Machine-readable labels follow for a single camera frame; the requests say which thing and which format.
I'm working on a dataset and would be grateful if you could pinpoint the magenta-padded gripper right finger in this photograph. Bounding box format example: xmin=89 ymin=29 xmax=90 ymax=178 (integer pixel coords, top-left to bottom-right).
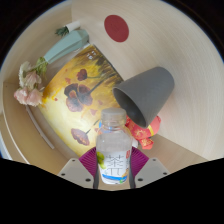
xmin=127 ymin=147 xmax=170 ymax=190

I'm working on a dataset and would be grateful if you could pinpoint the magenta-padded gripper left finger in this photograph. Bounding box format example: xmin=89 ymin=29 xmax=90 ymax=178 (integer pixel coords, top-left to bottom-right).
xmin=57 ymin=146 xmax=98 ymax=190

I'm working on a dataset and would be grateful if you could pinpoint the clear plastic drink bottle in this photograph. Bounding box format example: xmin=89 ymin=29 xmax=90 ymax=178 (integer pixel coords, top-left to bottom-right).
xmin=95 ymin=107 xmax=133 ymax=185

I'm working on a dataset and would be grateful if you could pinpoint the red plush toy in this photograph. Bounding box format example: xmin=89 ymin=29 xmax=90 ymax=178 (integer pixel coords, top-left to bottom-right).
xmin=124 ymin=114 xmax=162 ymax=150

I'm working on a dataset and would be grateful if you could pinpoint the white light bar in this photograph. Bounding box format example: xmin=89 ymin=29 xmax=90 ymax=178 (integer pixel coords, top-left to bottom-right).
xmin=25 ymin=105 xmax=56 ymax=150

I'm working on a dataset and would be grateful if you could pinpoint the yellow poppy flower painting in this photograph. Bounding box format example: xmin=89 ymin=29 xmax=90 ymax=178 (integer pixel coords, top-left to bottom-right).
xmin=37 ymin=44 xmax=125 ymax=157

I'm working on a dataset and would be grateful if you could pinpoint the light wood shelf unit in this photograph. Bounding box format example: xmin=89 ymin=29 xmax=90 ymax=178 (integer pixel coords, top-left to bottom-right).
xmin=0 ymin=79 xmax=66 ymax=165

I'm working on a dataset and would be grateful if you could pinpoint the grey cup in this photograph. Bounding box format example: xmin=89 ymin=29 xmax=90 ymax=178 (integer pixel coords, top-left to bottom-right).
xmin=112 ymin=66 xmax=176 ymax=129

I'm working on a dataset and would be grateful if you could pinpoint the pink flower bouquet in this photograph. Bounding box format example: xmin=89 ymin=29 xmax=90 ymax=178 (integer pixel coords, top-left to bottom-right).
xmin=13 ymin=56 xmax=49 ymax=108

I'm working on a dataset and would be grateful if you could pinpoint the pale teal vase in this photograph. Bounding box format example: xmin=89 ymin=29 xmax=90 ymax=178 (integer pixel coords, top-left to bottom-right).
xmin=43 ymin=29 xmax=90 ymax=65

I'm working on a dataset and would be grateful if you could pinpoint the small potted plant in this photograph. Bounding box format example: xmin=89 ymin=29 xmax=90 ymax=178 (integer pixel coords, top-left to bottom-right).
xmin=54 ymin=20 xmax=82 ymax=37

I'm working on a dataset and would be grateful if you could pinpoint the flat round red coaster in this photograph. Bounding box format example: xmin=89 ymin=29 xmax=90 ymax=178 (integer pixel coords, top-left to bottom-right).
xmin=103 ymin=14 xmax=130 ymax=43

